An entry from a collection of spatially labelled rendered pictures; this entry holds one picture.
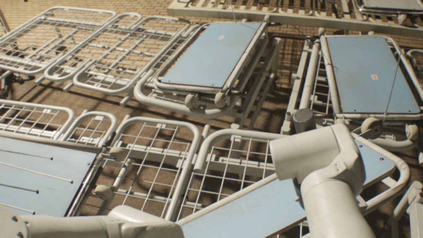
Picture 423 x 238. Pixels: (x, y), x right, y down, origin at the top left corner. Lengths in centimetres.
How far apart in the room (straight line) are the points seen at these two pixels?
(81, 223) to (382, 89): 143
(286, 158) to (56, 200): 91
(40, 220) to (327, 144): 38
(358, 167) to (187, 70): 128
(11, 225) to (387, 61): 174
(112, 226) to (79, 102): 218
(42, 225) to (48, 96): 242
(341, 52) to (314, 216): 152
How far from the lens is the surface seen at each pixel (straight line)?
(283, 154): 47
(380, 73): 172
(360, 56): 184
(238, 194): 90
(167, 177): 184
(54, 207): 120
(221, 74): 152
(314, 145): 47
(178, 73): 161
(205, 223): 86
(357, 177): 44
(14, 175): 137
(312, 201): 40
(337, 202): 38
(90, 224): 42
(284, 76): 255
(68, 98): 266
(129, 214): 51
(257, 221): 78
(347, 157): 43
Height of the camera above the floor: 145
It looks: 43 degrees down
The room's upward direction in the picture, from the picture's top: 4 degrees counter-clockwise
